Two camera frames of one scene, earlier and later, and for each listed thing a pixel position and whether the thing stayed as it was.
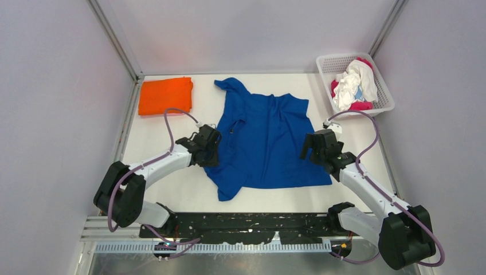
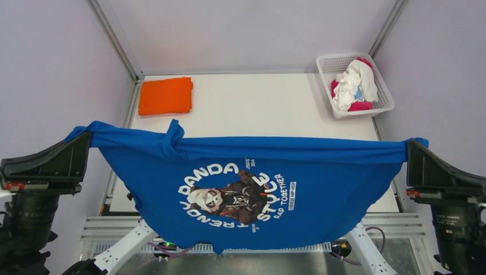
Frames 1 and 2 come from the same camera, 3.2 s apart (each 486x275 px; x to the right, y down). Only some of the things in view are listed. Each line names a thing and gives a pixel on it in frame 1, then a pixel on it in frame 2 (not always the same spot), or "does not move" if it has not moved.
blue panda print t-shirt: [261, 141] -> [226, 193]
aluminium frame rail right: [387, 27] does not move
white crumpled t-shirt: [357, 72] does not move
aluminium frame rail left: [129, 62] does not move
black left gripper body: [211, 159] -> [35, 207]
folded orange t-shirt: [156, 96] does not move
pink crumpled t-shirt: [356, 106] does not move
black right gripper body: [316, 156] -> [458, 221]
